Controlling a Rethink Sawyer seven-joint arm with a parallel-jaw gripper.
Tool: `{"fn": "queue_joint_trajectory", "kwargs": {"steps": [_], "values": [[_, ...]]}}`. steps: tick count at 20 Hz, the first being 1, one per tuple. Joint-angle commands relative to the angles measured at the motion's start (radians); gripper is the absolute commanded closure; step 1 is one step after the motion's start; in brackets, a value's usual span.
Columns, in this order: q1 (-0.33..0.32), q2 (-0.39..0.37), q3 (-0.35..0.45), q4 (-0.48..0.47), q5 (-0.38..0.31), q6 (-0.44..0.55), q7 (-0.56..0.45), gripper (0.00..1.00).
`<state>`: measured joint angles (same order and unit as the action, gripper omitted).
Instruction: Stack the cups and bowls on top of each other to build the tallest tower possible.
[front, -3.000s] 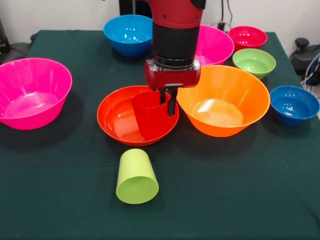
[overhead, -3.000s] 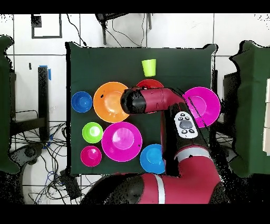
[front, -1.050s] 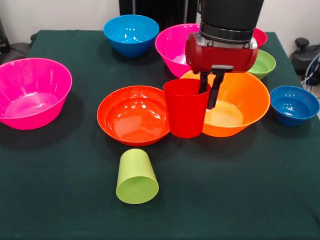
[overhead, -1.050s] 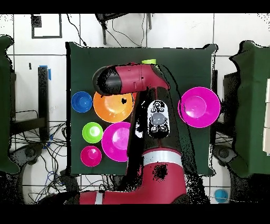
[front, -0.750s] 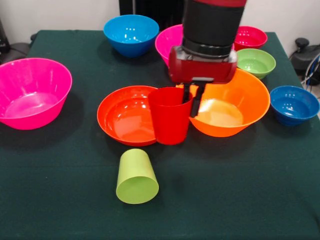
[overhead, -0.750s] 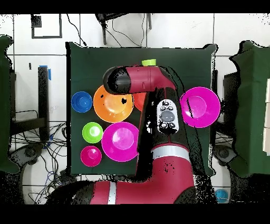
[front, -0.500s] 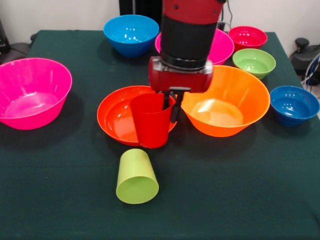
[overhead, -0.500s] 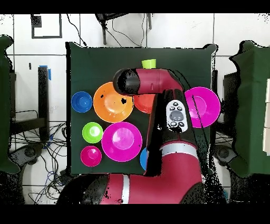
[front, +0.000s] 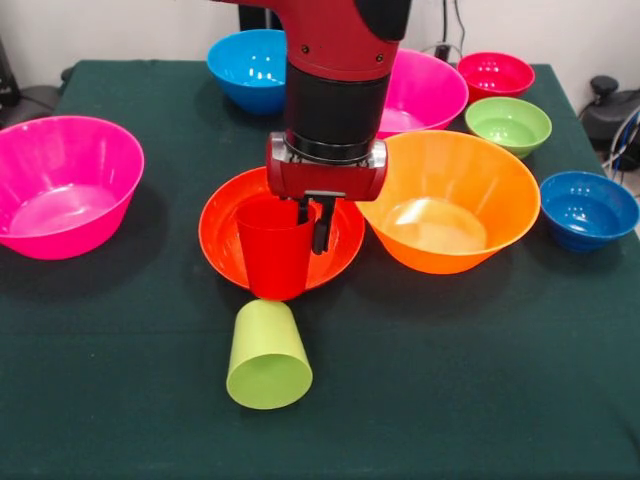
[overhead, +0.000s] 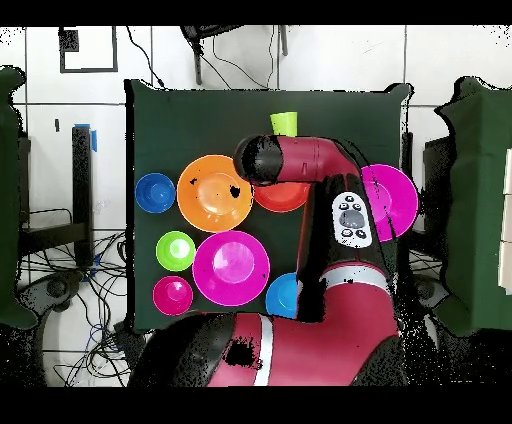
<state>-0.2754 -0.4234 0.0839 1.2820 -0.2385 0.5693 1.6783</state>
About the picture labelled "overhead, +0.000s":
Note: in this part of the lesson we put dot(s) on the orange-red bowl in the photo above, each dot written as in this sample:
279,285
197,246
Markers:
280,198

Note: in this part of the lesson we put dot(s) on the large orange bowl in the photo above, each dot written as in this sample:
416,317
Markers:
208,216

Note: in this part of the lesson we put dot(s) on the green cup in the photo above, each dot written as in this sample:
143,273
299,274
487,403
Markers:
284,124

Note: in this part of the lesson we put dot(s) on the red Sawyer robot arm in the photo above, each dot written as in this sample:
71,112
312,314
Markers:
320,340

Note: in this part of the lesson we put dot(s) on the large pink bowl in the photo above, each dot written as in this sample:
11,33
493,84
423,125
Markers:
400,200
231,268

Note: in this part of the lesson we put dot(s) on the light blue bowl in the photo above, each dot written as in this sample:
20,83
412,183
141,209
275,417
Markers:
282,296

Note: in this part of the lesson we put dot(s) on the small green bowl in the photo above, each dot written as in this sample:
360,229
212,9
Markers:
176,250

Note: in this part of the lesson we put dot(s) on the small dark blue bowl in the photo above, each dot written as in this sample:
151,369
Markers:
155,192

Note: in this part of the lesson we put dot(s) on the dark green tablecloth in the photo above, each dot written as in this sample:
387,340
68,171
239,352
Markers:
200,120

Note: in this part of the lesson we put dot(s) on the small crimson bowl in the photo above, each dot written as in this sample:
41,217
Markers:
172,294

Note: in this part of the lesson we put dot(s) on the blue tape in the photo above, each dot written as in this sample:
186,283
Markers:
94,142

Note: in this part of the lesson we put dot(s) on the black bench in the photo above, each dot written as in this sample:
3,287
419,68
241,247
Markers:
82,180

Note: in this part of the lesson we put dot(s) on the black power brick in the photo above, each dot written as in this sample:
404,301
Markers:
126,338

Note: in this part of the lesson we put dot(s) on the grey office chair base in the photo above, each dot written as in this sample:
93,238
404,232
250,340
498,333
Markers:
428,290
56,288

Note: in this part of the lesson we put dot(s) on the small black marker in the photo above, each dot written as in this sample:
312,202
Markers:
57,125

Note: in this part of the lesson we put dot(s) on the green-covered side table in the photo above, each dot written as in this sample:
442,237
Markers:
8,200
480,200

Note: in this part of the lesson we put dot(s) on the white boxes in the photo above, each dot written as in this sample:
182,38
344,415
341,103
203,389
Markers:
507,220

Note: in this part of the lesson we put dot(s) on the black square frame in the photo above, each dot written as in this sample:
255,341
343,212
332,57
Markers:
68,40

